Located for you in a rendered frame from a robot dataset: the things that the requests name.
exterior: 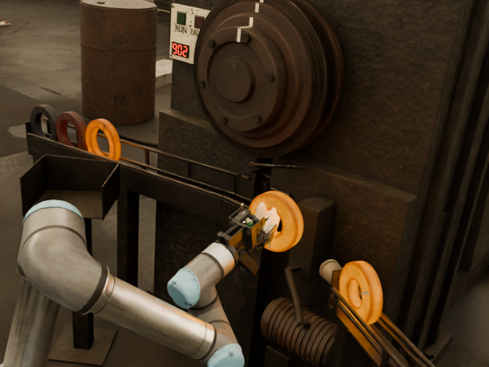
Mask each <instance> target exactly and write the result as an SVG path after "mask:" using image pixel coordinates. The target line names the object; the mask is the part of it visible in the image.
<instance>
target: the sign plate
mask: <svg viewBox="0 0 489 367"><path fill-rule="evenodd" d="M177 12H182V13H185V14H186V17H185V25H183V24H180V23H177ZM209 12H210V11H209V10H205V9H200V8H196V7H190V6H186V5H182V4H172V11H171V32H170V58H174V59H177V60H182V61H184V62H187V63H192V64H194V49H195V45H196V39H197V36H198V34H199V30H200V28H195V27H194V17H195V16H198V17H203V22H204V19H205V18H206V17H207V15H208V14H209ZM175 44H176V45H177V49H176V50H177V53H176V50H175V49H173V45H174V48H176V45H175ZM179 45H181V46H179ZM178 46H179V49H178ZM184 46H185V47H184ZM181 47H182V50H181ZM186 48H187V52H183V51H186ZM181 51H182V55H179V54H181ZM174 52H175V53H176V54H174ZM184 55H186V57H185V56H184Z"/></svg>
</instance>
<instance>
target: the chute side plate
mask: <svg viewBox="0 0 489 367"><path fill-rule="evenodd" d="M26 140H27V146H28V154H30V155H32V156H33V150H35V151H37V152H39V153H41V157H43V156H44V155H45V154H48V155H55V156H62V157H75V158H82V159H94V160H101V161H105V160H103V159H98V158H96V157H92V156H90V155H87V154H83V153H81V152H78V151H74V150H72V149H67V148H65V147H62V146H59V145H56V144H53V143H50V142H47V141H43V140H41V139H38V138H34V137H31V136H29V135H27V136H26ZM120 181H123V182H125V183H126V184H128V190H129V191H131V192H135V193H138V194H141V195H143V196H146V197H149V198H151V199H154V200H157V201H160V202H163V203H166V204H168V205H171V206H174V207H177V208H180V209H182V210H185V211H188V212H190V213H194V214H196V215H198V216H202V217H205V218H208V219H210V220H213V221H216V222H218V223H221V224H223V225H225V226H227V227H228V217H229V216H230V215H231V214H233V213H234V212H235V211H236V210H238V209H239V208H240V207H239V206H238V205H235V204H233V203H231V202H229V201H226V200H222V199H221V198H219V197H215V196H212V195H210V194H206V193H204V192H200V191H197V190H194V189H190V188H188V187H185V186H181V185H179V184H176V183H173V182H170V181H166V180H163V179H160V178H157V177H154V176H152V175H148V174H145V173H142V172H139V171H136V170H132V169H129V168H127V167H123V166H121V165H120Z"/></svg>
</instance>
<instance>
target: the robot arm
mask: <svg viewBox="0 0 489 367"><path fill-rule="evenodd" d="M238 211H239V214H238V215H237V216H235V217H234V218H233V215H235V214H236V213H237V212H238ZM279 220H280V217H279V216H278V215H277V212H276V208H272V209H271V211H267V209H266V206H265V204H264V203H263V202H261V203H260V204H259V205H258V208H257V211H256V214H255V215H253V214H252V213H251V210H248V209H247V208H245V209H244V210H243V207H240V208H239V209H238V210H236V211H235V212H234V213H233V214H231V215H230V216H229V217H228V227H229V230H228V231H227V232H225V233H223V232H219V233H218V234H217V240H216V241H215V242H214V243H212V244H211V245H210V246H208V247H207V248H206V249H205V250H204V251H202V252H201V253H200V254H199V255H198V256H197V257H196V258H195V259H193V260H192V261H191V262H190V263H188V264H187V265H186V266H185V267H184V268H182V269H180V270H179V271H178V272H177V274H176V275H175V276H174V277H173V278H172V279H171V280H170V281H169V282H168V284H167V291H168V293H169V295H170V296H171V297H172V300H173V301H174V302H175V303H176V304H177V305H178V306H179V307H182V308H184V309H188V313H187V312H184V311H183V310H181V309H178V308H177V307H174V306H173V305H171V304H168V303H167V302H165V301H162V300H161V299H158V298H157V297H155V296H152V295H151V294H149V293H146V292H145V291H142V290H141V289H139V288H136V287H135V286H133V285H130V284H129V283H126V282H125V281H123V280H120V279H119V278H117V277H114V276H113V275H110V272H109V269H108V267H107V266H105V265H103V264H101V263H99V262H98V261H96V260H95V259H94V258H93V257H91V255H90V254H89V253H88V251H87V243H86V237H85V222H84V219H83V218H82V215H81V213H80V212H79V211H78V209H77V208H75V207H74V206H73V205H71V204H70V203H67V202H64V201H60V200H47V201H44V202H40V203H39V204H37V205H34V206H33V207H32V208H31V209H30V210H29V211H28V212H27V214H26V216H25V218H24V220H23V236H22V240H21V244H20V249H19V253H18V257H17V264H16V269H17V272H18V273H19V274H20V275H21V276H22V279H21V283H20V289H19V293H18V296H17V302H16V306H15V312H14V316H13V319H12V326H11V329H10V333H9V339H8V343H7V349H6V352H5V356H4V362H3V363H2V364H1V365H0V367H45V366H46V363H47V358H48V354H49V349H50V346H51V343H52V337H53V334H54V331H55V326H56V322H57V317H58V313H59V310H60V305H62V306H64V307H66V308H68V309H70V310H72V311H74V312H77V313H79V314H81V315H85V314H87V313H90V312H91V313H93V314H96V315H98V316H100V317H103V318H105V319H106V320H110V321H111V322H113V323H116V324H118V325H120V326H123V327H125V328H127V329H130V330H131V331H134V332H135V333H138V334H140V335H142V336H145V337H147V338H149V339H152V340H154V341H155V342H158V343H160V344H163V345H165V346H167V347H169V348H172V349H174V350H176V351H178V352H181V353H183V354H184V355H187V356H189V357H191V358H194V359H197V360H198V361H201V362H203V363H205V364H207V367H244V364H245V359H244V356H243V354H242V348H241V347H240V345H239V344H238V342H237V340H236V337H235V335H234V332H233V331H232V329H231V326H230V324H229V321H228V319H227V317H226V314H225V312H224V311H223V308H222V305H221V302H220V299H219V296H218V292H217V291H216V289H215V285H216V284H217V283H218V282H219V281H220V280H221V279H223V278H224V277H225V276H226V275H227V274H228V273H229V272H230V271H231V270H232V269H233V268H234V266H235V265H237V266H238V267H239V268H240V269H241V270H242V271H243V272H245V273H247V274H252V275H255V273H256V272H257V271H258V268H259V266H258V265H257V264H256V263H255V262H254V261H253V260H252V259H251V258H250V257H249V256H248V255H247V252H248V251H249V252H251V253H252V252H253V251H258V249H260V248H262V247H264V248H265V246H266V245H267V244H269V243H270V242H271V241H272V240H273V239H274V237H275V234H276V232H277V227H278V225H279Z"/></svg>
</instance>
